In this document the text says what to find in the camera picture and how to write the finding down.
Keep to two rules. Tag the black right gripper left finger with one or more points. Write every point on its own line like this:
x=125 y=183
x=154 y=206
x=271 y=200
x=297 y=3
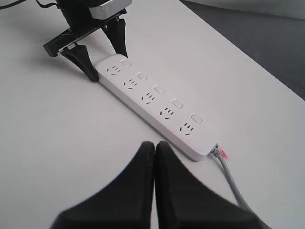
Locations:
x=125 y=203

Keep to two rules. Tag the grey backdrop cloth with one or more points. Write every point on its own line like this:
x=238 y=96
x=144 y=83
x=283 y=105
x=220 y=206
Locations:
x=274 y=42

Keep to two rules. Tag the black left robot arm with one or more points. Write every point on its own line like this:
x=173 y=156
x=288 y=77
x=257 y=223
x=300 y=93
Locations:
x=85 y=17

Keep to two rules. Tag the white five-outlet power strip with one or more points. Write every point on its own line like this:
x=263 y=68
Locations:
x=173 y=119

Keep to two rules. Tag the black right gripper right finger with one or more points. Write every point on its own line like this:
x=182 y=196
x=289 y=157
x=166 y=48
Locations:
x=184 y=202

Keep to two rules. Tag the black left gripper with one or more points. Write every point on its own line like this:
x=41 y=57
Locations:
x=81 y=23

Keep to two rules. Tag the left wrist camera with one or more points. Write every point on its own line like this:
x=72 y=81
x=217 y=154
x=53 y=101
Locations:
x=107 y=8

